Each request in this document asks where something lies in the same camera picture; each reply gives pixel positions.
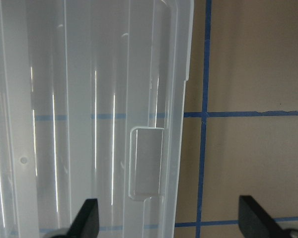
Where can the translucent plastic box lid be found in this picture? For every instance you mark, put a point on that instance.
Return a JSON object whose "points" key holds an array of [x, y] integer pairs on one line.
{"points": [[91, 106]]}

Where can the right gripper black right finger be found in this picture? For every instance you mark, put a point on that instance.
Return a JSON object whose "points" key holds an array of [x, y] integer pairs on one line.
{"points": [[255, 222]]}

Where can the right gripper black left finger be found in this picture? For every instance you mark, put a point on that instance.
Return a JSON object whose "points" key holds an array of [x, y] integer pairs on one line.
{"points": [[86, 223]]}

